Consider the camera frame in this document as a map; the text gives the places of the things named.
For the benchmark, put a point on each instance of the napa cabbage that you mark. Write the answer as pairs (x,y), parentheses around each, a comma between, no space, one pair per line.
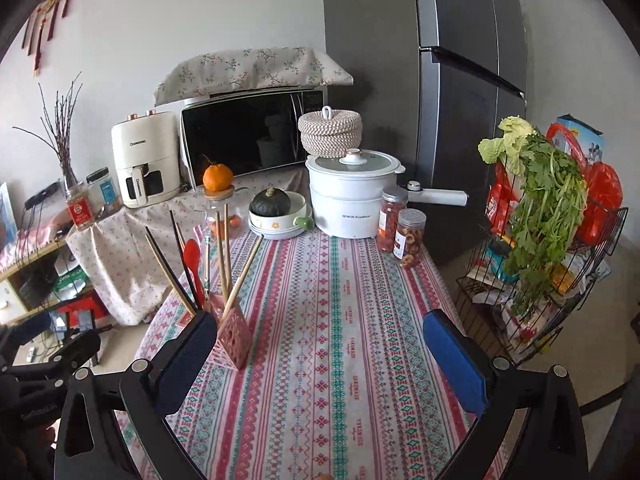
(510,135)

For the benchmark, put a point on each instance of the woven lidded basket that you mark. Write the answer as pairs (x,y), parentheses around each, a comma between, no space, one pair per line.
(330,132)

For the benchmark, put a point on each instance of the red plastic spoon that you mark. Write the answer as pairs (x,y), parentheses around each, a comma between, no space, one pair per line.
(192,260)

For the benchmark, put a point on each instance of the red hanging wall ornament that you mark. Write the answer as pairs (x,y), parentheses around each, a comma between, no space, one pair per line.
(50,15)

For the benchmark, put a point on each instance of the blue label jar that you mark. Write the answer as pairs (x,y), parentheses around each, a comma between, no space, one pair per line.
(106,192)

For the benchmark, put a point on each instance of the striped patterned tablecloth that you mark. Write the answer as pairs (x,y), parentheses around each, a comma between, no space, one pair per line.
(340,335)

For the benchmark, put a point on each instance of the green pumpkin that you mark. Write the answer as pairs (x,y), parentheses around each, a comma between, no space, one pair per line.
(270,204)

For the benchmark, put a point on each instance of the glass jar with wooden lid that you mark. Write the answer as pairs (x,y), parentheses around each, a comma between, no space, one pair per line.
(235,215)

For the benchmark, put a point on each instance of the wooden shelf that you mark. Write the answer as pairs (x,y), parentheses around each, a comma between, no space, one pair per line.
(15,267)

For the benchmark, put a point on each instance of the light wooden chopstick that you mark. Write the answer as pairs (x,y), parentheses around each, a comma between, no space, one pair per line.
(221,260)
(247,265)
(228,245)

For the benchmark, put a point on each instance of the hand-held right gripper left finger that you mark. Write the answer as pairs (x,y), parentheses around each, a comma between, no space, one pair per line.
(192,355)

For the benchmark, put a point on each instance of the white cherry print cloth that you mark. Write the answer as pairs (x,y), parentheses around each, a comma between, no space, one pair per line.
(125,260)

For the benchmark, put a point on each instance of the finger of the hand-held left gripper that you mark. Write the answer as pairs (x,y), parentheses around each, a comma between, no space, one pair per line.
(75,350)
(30,327)

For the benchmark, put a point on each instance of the dark chopstick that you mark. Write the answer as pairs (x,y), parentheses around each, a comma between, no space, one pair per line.
(167,270)
(184,255)

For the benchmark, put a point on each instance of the red snack packet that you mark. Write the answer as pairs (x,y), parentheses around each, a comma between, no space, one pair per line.
(502,205)

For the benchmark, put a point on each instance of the dried branches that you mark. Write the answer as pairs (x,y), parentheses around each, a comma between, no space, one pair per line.
(62,130)

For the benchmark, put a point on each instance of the pink cloth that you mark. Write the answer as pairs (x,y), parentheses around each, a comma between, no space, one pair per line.
(35,240)

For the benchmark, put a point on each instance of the jar of red dried chili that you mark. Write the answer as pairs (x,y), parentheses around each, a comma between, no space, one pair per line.
(390,220)

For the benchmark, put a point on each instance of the black power strip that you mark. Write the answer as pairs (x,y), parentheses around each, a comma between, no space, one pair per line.
(42,196)

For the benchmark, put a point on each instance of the blue cardboard box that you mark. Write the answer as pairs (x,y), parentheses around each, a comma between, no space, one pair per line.
(585,137)

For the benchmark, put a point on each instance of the floral cloth cover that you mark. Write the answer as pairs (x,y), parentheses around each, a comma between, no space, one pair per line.
(250,67)

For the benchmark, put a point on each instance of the white electric pot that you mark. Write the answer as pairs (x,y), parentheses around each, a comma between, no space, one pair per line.
(350,205)

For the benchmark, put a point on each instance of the jar of dried slices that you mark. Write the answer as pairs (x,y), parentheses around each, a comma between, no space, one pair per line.
(410,240)

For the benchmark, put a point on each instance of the green leafy herbs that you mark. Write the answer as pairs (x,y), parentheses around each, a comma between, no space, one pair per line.
(545,210)

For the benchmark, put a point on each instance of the white flower print bowl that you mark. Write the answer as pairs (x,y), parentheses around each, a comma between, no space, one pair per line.
(272,227)

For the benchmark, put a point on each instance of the glass vase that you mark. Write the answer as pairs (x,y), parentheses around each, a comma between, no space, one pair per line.
(70,177)

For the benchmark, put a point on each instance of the red label jar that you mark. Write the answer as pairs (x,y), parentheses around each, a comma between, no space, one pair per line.
(80,210)

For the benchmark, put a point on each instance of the grey refrigerator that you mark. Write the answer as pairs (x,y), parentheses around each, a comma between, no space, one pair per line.
(380,85)

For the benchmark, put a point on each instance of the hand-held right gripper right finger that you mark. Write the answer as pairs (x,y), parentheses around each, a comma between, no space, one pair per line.
(457,365)

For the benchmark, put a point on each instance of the red plastic bag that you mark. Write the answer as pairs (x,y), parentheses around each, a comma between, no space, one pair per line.
(602,195)

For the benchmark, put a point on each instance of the cream air fryer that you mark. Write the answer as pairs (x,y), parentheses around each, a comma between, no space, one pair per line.
(145,155)

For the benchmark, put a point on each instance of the large orange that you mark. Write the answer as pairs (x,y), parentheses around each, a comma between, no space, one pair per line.
(218,177)

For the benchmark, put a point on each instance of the black microwave oven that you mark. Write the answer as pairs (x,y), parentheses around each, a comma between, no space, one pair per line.
(240,135)

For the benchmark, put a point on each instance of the pink plastic basket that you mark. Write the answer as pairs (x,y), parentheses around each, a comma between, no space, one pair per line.
(232,335)

